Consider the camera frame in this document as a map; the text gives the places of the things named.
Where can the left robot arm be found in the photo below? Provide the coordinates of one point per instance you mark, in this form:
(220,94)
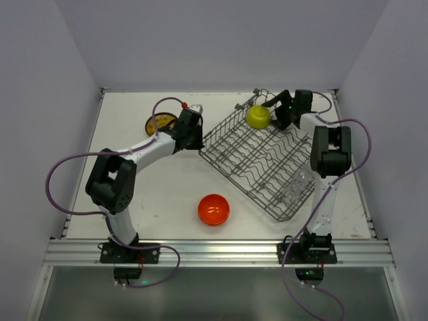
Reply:
(112,179)

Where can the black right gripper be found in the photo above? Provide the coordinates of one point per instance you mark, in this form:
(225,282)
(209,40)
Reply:
(282,109)

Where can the grey wire dish rack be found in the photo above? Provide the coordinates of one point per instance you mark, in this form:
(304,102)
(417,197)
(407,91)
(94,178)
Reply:
(259,162)

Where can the aluminium mounting rail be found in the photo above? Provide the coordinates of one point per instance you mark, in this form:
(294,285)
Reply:
(224,253)

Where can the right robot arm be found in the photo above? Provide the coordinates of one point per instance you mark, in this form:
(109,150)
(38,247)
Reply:
(330,159)

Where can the controller box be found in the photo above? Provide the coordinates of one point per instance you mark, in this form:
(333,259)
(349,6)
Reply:
(126,274)
(310,273)

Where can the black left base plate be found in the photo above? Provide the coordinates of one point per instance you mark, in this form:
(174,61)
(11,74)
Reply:
(112,253)

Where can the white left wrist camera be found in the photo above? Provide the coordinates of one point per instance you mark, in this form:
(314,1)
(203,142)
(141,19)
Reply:
(196,108)

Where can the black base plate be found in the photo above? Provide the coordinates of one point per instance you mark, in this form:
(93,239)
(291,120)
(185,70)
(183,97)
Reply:
(112,253)
(312,256)

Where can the orange bowl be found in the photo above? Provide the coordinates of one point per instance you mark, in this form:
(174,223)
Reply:
(213,209)

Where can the yellow patterned plate dark rim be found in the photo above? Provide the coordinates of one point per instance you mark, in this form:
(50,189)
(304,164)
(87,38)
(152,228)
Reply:
(161,119)

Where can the right controller box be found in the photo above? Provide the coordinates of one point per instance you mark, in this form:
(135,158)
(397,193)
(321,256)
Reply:
(310,273)

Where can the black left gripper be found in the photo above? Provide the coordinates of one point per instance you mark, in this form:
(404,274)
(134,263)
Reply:
(194,132)

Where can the lime green bowl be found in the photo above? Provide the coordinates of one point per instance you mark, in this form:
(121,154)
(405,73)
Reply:
(258,117)

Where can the left controller box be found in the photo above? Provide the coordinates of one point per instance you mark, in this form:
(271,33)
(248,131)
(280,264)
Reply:
(126,274)

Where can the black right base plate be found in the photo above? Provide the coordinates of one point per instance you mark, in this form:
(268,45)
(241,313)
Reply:
(312,256)

